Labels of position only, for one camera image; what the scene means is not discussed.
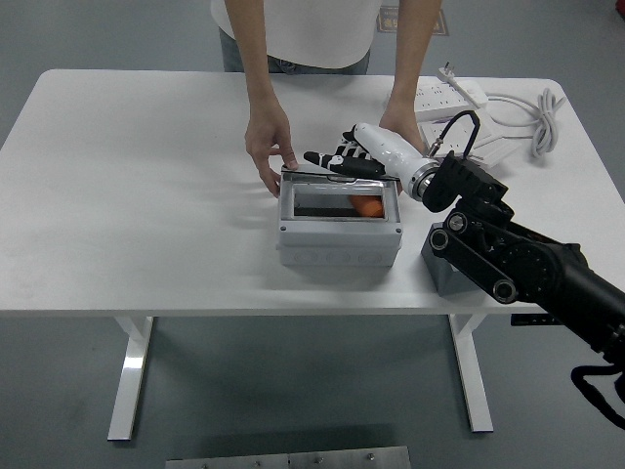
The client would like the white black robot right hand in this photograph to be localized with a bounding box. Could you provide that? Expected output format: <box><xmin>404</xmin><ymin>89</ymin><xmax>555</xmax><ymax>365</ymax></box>
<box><xmin>303</xmin><ymin>121</ymin><xmax>436</xmax><ymax>183</ymax></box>

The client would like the white table leg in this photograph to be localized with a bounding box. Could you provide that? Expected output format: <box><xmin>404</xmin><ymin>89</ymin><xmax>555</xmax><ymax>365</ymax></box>
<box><xmin>448</xmin><ymin>314</ymin><xmax>494</xmax><ymax>434</ymax></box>
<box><xmin>106</xmin><ymin>316</ymin><xmax>155</xmax><ymax>442</ymax></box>

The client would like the orange cylindrical battery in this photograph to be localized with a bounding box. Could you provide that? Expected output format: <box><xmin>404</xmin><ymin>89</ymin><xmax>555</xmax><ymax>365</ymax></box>
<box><xmin>347</xmin><ymin>194</ymin><xmax>385</xmax><ymax>218</ymax></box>

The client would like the person's left hand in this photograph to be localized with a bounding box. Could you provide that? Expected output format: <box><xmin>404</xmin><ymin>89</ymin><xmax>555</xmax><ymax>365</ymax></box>
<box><xmin>378</xmin><ymin>105</ymin><xmax>427</xmax><ymax>196</ymax></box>

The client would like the person's right hand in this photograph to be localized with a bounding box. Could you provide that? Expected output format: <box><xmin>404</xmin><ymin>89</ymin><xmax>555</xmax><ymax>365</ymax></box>
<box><xmin>243</xmin><ymin>107</ymin><xmax>299</xmax><ymax>199</ymax></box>

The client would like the grey cube holder block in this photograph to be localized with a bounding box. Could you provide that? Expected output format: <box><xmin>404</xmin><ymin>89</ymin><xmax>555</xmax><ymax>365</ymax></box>
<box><xmin>420</xmin><ymin>222</ymin><xmax>482</xmax><ymax>298</ymax></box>

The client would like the grey plastic enclosure box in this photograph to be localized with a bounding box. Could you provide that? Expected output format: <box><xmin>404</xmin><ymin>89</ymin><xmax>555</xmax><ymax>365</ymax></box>
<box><xmin>274</xmin><ymin>168</ymin><xmax>404</xmax><ymax>268</ymax></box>

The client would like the white power cord with plug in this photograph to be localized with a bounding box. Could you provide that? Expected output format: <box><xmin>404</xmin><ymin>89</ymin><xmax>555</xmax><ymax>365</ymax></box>
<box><xmin>437</xmin><ymin>61</ymin><xmax>567</xmax><ymax>160</ymax></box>

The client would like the white power strip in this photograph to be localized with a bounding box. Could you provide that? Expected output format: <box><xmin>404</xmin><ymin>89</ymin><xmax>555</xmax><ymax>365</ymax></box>
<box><xmin>385</xmin><ymin>82</ymin><xmax>489</xmax><ymax>123</ymax></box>

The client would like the white wall switch panel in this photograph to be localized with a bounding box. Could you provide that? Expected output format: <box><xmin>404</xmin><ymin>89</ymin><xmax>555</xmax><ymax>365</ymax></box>
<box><xmin>476</xmin><ymin>110</ymin><xmax>498</xmax><ymax>144</ymax></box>

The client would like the person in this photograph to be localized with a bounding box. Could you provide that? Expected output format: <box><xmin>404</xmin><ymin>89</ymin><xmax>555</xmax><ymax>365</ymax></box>
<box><xmin>209</xmin><ymin>0</ymin><xmax>382</xmax><ymax>77</ymax></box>

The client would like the brown floor sign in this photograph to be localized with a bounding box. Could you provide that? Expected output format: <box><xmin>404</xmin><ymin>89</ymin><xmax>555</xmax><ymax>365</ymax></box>
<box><xmin>378</xmin><ymin>4</ymin><xmax>449</xmax><ymax>36</ymax></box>

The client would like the white flat cover panel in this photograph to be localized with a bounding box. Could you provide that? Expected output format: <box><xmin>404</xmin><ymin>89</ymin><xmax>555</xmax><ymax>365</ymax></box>
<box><xmin>471</xmin><ymin>134</ymin><xmax>522</xmax><ymax>170</ymax></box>

